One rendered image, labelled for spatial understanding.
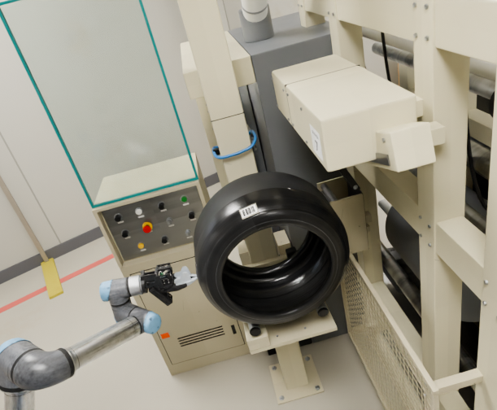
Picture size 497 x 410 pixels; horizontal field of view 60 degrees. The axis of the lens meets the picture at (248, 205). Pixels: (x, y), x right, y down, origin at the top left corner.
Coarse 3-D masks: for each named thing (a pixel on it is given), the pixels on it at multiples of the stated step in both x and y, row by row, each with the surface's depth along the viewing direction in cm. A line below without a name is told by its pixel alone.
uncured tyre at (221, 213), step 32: (224, 192) 157; (256, 192) 147; (288, 192) 146; (320, 192) 165; (224, 224) 144; (256, 224) 142; (288, 224) 144; (320, 224) 146; (224, 256) 146; (320, 256) 182; (224, 288) 153; (256, 288) 186; (288, 288) 184; (320, 288) 161; (256, 320) 162; (288, 320) 165
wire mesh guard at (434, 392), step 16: (352, 256) 179; (352, 288) 194; (368, 288) 162; (352, 304) 205; (368, 304) 172; (384, 304) 153; (352, 320) 217; (368, 320) 180; (384, 320) 156; (352, 336) 227; (400, 336) 140; (384, 352) 169; (368, 368) 208; (400, 368) 151; (416, 368) 131; (400, 384) 159; (416, 384) 137; (432, 384) 124; (384, 400) 193; (400, 400) 166; (432, 400) 125
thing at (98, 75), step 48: (48, 0) 169; (96, 0) 171; (48, 48) 177; (96, 48) 179; (144, 48) 182; (48, 96) 185; (96, 96) 188; (144, 96) 192; (96, 144) 198; (144, 144) 202; (96, 192) 210; (144, 192) 213
